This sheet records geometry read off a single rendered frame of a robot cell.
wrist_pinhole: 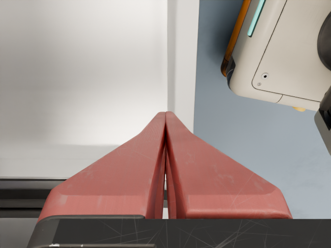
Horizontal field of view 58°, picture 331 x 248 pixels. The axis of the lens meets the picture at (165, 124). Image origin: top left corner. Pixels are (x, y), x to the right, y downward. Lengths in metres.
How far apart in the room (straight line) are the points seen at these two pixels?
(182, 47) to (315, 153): 1.47
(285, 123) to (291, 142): 0.14
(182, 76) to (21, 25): 0.17
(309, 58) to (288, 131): 0.59
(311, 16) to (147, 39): 0.76
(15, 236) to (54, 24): 0.39
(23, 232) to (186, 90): 0.38
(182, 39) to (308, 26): 0.74
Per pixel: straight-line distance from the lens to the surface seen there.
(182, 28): 0.31
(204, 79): 1.34
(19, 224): 0.57
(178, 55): 0.32
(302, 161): 1.75
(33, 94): 0.38
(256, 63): 1.02
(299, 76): 1.09
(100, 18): 0.32
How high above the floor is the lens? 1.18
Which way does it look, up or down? 54 degrees down
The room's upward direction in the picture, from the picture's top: 178 degrees counter-clockwise
